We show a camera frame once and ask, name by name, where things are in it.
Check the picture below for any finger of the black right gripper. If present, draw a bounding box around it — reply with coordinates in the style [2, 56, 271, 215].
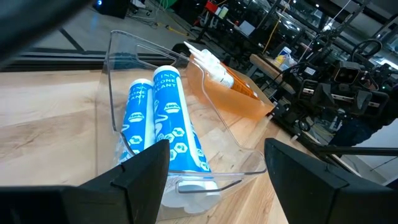
[318, 82, 335, 108]
[354, 89, 374, 116]

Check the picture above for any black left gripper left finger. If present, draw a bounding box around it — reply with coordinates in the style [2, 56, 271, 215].
[0, 139, 171, 224]

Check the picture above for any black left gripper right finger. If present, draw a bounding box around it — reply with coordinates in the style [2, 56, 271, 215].
[263, 138, 398, 224]

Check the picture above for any blue silicone sealant tube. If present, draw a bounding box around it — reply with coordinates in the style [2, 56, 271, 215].
[116, 78, 156, 164]
[151, 64, 222, 215]

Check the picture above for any background wipes canister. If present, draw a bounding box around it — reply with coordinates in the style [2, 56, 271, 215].
[275, 46, 293, 71]

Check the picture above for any background wooden table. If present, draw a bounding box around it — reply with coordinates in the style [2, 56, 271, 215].
[248, 53, 296, 94]

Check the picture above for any clear plastic bin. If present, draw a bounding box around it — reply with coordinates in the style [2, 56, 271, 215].
[95, 29, 268, 223]

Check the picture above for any orange translucent plastic bin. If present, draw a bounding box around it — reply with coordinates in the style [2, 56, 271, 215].
[185, 60, 275, 121]

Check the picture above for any background laptop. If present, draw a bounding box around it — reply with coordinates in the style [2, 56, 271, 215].
[238, 20, 256, 37]

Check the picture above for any red box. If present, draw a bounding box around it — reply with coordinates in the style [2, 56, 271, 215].
[204, 0, 220, 13]

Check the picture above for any black computer blue light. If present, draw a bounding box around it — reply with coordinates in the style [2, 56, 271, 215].
[92, 0, 131, 19]

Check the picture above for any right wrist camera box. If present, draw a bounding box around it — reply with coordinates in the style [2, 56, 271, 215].
[333, 60, 362, 85]

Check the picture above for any hanging yellow cable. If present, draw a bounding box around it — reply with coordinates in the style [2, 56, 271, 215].
[262, 0, 292, 55]

